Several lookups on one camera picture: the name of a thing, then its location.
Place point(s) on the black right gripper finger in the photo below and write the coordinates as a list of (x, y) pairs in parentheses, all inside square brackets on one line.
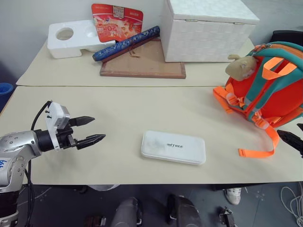
[(300, 126), (292, 140)]

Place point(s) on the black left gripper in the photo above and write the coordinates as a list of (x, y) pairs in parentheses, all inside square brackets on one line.
[(63, 139)]

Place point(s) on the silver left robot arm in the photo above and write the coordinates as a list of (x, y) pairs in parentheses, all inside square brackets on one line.
[(14, 144)]

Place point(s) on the orange and teal backpack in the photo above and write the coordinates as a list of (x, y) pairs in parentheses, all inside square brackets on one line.
[(279, 94)]

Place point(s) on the white case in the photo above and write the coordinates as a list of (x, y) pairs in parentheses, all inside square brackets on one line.
[(172, 147)]

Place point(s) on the black box-shaped object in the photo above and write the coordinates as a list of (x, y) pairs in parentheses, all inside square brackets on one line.
[(286, 36)]

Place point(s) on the white sneaker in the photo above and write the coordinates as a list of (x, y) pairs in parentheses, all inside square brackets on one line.
[(233, 195)]

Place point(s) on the tan plush toy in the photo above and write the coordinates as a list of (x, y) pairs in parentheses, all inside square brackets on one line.
[(241, 66)]

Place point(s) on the brown wooden board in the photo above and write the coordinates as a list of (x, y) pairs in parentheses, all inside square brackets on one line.
[(144, 66)]

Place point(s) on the white styrofoam packing block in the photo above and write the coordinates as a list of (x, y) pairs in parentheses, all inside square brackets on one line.
[(71, 45)]

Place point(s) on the blue round container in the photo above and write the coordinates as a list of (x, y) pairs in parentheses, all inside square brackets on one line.
[(5, 95)]

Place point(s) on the grey rounded shape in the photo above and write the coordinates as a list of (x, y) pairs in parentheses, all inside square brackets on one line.
[(125, 212)]

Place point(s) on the brown rounded shape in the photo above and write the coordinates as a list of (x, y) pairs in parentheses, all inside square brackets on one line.
[(94, 221)]

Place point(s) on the blue patterned rolled scroll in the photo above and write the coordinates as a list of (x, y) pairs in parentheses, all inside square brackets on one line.
[(125, 43)]

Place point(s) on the small black floor device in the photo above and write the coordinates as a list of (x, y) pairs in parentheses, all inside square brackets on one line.
[(226, 216)]

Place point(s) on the red printed package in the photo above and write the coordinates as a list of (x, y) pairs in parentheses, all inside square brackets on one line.
[(116, 23)]

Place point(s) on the dark rounded shape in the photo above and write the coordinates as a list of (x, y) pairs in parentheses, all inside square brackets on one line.
[(183, 211)]

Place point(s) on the white woven lidded box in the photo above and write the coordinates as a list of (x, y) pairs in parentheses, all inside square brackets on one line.
[(208, 33)]

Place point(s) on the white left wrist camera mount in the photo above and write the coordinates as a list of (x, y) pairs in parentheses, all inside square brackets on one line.
[(55, 113)]

